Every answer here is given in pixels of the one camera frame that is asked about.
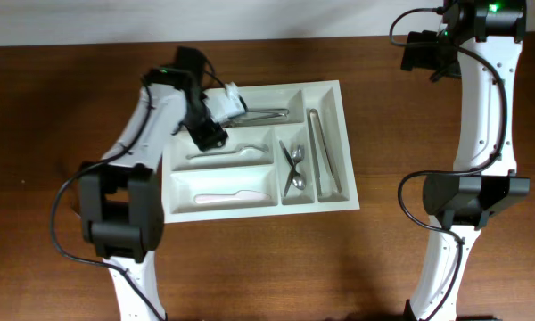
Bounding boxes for metal fork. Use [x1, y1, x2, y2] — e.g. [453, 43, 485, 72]
[185, 144, 269, 160]

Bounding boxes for pink plastic knife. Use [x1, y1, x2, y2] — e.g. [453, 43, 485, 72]
[193, 190, 271, 204]

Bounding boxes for large spoon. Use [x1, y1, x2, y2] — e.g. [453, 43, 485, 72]
[247, 108, 289, 115]
[226, 112, 287, 127]

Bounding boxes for small teaspoon bowl up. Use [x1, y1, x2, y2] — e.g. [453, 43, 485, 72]
[280, 141, 306, 197]

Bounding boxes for small teaspoon bowl down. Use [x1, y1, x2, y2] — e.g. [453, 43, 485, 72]
[279, 141, 306, 197]

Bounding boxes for metal tongs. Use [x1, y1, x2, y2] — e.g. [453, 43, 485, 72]
[308, 109, 342, 196]

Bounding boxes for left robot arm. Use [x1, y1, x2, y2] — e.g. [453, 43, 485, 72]
[78, 46, 228, 320]

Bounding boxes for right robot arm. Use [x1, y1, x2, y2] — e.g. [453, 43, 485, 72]
[401, 0, 530, 320]

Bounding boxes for white plastic cutlery tray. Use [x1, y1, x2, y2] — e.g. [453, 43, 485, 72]
[162, 80, 360, 223]

